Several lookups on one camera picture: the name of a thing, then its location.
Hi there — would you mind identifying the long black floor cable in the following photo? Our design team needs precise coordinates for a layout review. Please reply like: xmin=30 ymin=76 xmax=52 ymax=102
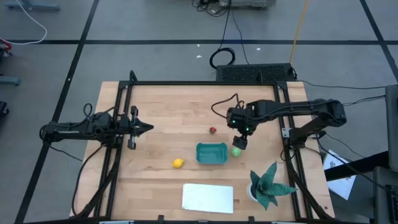
xmin=298 ymin=80 xmax=398 ymax=91

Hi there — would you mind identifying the yellow hanging cable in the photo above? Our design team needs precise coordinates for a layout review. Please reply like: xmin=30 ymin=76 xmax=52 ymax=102
xmin=289 ymin=0 xmax=310 ymax=65

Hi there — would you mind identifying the black floor bar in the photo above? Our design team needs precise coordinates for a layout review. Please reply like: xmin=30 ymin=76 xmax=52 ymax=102
xmin=325 ymin=151 xmax=389 ymax=182

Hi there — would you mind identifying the grey floor device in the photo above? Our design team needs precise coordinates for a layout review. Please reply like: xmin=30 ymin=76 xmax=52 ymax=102
xmin=219 ymin=0 xmax=277 ymax=9

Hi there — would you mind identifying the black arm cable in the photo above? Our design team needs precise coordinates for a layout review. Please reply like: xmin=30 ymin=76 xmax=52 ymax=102
xmin=210 ymin=93 xmax=245 ymax=119
xmin=71 ymin=144 xmax=104 ymax=217

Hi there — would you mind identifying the green artificial plant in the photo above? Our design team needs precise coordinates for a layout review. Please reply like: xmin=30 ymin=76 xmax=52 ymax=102
xmin=249 ymin=161 xmax=299 ymax=212

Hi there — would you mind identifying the black aluminium table frame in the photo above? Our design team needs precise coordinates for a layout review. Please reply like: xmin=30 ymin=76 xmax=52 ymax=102
xmin=70 ymin=70 xmax=335 ymax=223

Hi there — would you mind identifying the red floor object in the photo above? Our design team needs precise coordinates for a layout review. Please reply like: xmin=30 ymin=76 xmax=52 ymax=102
xmin=0 ymin=38 xmax=13 ymax=57

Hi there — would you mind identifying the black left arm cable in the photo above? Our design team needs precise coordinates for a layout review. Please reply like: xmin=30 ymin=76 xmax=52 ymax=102
xmin=71 ymin=144 xmax=104 ymax=217

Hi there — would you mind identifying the thin black floor cable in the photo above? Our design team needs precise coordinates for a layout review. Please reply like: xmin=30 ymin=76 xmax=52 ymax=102
xmin=231 ymin=9 xmax=250 ymax=65

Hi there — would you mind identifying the teal plastic tupperware container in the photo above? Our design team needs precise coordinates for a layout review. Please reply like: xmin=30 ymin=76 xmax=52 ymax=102
xmin=195 ymin=142 xmax=229 ymax=165

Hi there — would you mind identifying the black cable tangle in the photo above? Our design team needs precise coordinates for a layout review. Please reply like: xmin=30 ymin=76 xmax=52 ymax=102
xmin=192 ymin=0 xmax=230 ymax=17

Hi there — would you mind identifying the white folded cloth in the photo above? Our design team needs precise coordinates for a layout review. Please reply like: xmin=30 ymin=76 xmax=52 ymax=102
xmin=181 ymin=182 xmax=234 ymax=215

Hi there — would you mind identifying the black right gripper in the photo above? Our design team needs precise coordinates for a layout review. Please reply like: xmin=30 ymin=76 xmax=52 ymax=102
xmin=226 ymin=105 xmax=259 ymax=151

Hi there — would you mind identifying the grey table foot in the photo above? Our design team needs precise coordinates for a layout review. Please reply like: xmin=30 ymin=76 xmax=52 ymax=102
xmin=0 ymin=75 xmax=21 ymax=87
xmin=4 ymin=0 xmax=62 ymax=12

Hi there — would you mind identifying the white plant pot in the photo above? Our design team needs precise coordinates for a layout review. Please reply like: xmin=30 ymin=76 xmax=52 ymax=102
xmin=245 ymin=182 xmax=261 ymax=203

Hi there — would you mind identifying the white printed paper sheet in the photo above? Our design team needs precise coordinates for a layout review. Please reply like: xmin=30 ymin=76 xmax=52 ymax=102
xmin=323 ymin=149 xmax=357 ymax=200

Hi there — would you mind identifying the black coiled floor cable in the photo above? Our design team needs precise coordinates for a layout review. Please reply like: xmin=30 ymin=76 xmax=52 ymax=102
xmin=209 ymin=0 xmax=236 ymax=70

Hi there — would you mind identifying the white floor cable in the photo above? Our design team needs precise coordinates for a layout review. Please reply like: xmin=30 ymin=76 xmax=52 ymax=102
xmin=0 ymin=0 xmax=48 ymax=46

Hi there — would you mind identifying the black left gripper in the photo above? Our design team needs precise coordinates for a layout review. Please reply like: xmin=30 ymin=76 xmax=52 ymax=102
xmin=119 ymin=105 xmax=155 ymax=150

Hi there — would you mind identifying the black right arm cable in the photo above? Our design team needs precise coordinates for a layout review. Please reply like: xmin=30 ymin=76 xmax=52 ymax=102
xmin=210 ymin=93 xmax=245 ymax=119

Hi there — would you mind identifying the black vented computer case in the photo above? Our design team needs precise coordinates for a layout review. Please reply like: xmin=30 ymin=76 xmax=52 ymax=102
xmin=215 ymin=63 xmax=296 ymax=83

